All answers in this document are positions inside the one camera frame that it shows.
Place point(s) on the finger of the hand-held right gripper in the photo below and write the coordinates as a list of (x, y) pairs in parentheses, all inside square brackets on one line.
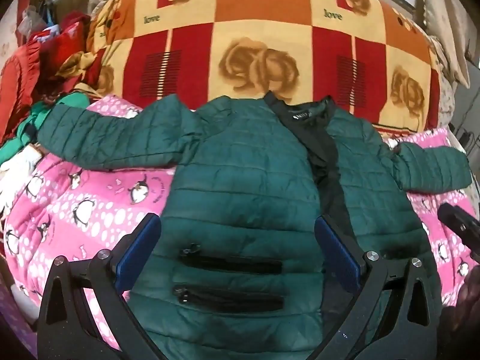
[(459, 223)]

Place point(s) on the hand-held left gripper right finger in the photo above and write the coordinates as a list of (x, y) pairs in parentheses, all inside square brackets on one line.
[(336, 249)]

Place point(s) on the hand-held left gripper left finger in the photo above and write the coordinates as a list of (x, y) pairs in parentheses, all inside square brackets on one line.
[(138, 249)]

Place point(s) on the dark green puffer jacket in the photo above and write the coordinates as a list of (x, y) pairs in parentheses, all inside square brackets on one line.
[(243, 176)]

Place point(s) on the pink penguin print blanket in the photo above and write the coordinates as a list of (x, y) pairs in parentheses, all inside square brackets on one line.
[(75, 213)]

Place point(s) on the white cloth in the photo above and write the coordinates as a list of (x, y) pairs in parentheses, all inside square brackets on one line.
[(18, 168)]

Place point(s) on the bright green garment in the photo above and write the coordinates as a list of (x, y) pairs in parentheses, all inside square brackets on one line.
[(73, 102)]

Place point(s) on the red yellow floral cloth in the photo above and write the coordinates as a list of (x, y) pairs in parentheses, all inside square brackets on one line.
[(80, 63)]

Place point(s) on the beige curtain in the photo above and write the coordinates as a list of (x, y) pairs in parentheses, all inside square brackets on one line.
[(444, 15)]

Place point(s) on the rose print checked blanket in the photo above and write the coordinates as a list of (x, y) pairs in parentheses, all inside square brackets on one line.
[(243, 15)]

